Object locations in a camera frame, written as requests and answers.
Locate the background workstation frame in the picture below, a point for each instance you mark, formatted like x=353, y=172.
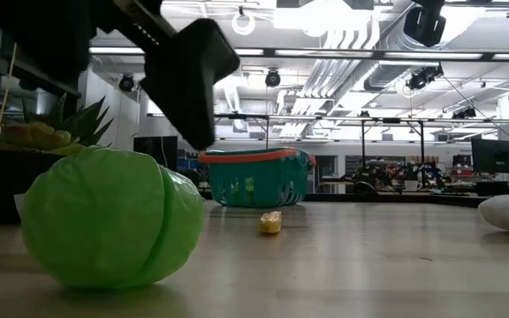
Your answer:
x=362, y=146

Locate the black ceiling camera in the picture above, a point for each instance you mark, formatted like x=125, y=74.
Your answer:
x=126, y=82
x=464, y=113
x=272, y=78
x=422, y=78

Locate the overhead LED light bar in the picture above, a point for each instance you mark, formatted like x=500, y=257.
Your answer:
x=325, y=53

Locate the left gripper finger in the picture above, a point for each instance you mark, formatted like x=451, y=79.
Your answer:
x=47, y=35
x=184, y=79

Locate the black metal table frame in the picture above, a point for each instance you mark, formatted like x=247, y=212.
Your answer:
x=369, y=197

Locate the yellow toy corn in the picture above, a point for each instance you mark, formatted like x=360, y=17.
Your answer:
x=271, y=223

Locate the teal basket with orange rim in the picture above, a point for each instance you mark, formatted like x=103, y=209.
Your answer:
x=263, y=174

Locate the black monitor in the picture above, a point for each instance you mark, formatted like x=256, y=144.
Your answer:
x=495, y=156
x=155, y=150

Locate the green toy cabbage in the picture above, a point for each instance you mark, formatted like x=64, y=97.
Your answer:
x=104, y=216

